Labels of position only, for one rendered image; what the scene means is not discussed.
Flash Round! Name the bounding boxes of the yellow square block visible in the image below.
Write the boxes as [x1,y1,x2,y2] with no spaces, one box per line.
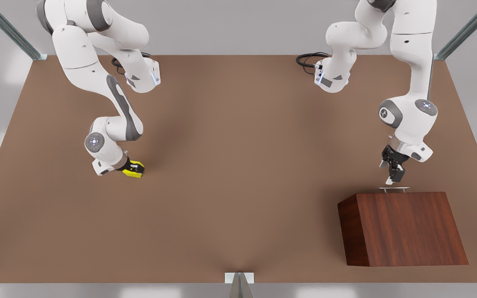
[123,162,145,179]

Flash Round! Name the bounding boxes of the brown wooden drawer cabinet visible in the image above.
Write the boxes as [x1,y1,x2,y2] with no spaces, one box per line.
[337,192,470,267]

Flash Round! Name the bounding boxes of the silver frame post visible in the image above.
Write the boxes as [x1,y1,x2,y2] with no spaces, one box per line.
[224,272,255,298]
[434,0,477,62]
[0,0,48,62]

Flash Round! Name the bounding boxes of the black cable loop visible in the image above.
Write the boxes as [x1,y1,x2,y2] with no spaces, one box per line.
[296,52,331,75]
[111,52,152,75]

